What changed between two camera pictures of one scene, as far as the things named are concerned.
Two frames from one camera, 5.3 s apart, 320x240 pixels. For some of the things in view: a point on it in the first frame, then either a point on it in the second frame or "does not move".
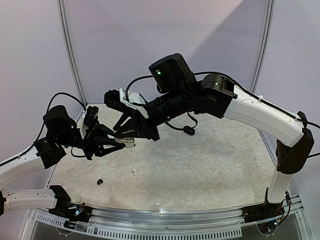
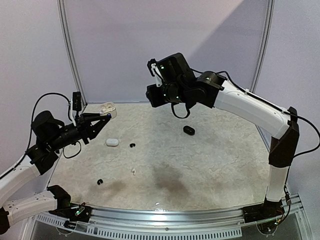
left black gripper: [90, 147] → [85, 128]
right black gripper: [144, 125] → [153, 95]
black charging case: [189, 130] does not move
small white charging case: [129, 142] → [108, 107]
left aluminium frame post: [62, 6] does not move
